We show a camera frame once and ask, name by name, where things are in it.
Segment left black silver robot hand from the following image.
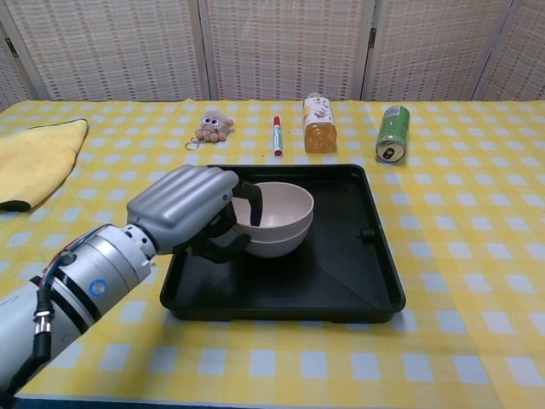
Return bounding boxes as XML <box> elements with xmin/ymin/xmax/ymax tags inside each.
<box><xmin>126</xmin><ymin>164</ymin><xmax>261</xmax><ymax>263</ymax></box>

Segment beige plastic bowl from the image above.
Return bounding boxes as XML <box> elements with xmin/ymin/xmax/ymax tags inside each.
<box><xmin>229</xmin><ymin>181</ymin><xmax>317</xmax><ymax>240</ymax></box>
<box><xmin>243</xmin><ymin>212</ymin><xmax>315</xmax><ymax>260</ymax></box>

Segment black square plastic tray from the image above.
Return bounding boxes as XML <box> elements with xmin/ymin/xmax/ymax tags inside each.
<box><xmin>159</xmin><ymin>164</ymin><xmax>407</xmax><ymax>324</ymax></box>

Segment white marker with red cap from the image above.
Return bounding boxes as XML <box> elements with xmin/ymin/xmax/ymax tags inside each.
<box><xmin>271</xmin><ymin>115</ymin><xmax>285</xmax><ymax>158</ymax></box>

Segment yellow cloth with black trim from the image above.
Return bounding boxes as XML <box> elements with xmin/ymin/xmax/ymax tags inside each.
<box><xmin>0</xmin><ymin>118</ymin><xmax>89</xmax><ymax>213</ymax></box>

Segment amber tea bottle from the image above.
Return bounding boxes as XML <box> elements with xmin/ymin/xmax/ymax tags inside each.
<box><xmin>302</xmin><ymin>92</ymin><xmax>339</xmax><ymax>154</ymax></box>

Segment woven bamboo screen panel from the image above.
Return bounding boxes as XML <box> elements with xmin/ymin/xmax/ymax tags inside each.
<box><xmin>0</xmin><ymin>20</ymin><xmax>39</xmax><ymax>112</ymax></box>
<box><xmin>0</xmin><ymin>0</ymin><xmax>212</xmax><ymax>102</ymax></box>
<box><xmin>198</xmin><ymin>0</ymin><xmax>378</xmax><ymax>102</ymax></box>
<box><xmin>361</xmin><ymin>0</ymin><xmax>527</xmax><ymax>102</ymax></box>
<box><xmin>470</xmin><ymin>0</ymin><xmax>545</xmax><ymax>102</ymax></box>

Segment green drink can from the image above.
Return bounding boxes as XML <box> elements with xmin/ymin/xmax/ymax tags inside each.
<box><xmin>375</xmin><ymin>105</ymin><xmax>411</xmax><ymax>165</ymax></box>

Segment yellow white checkered tablecloth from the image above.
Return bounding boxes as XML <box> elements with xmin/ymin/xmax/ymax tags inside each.
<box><xmin>0</xmin><ymin>100</ymin><xmax>545</xmax><ymax>406</ymax></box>

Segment brown plush toy keychain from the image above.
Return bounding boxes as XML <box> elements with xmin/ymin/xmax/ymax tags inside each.
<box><xmin>184</xmin><ymin>109</ymin><xmax>236</xmax><ymax>151</ymax></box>

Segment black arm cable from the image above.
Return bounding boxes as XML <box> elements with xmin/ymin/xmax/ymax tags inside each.
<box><xmin>0</xmin><ymin>287</ymin><xmax>55</xmax><ymax>400</ymax></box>

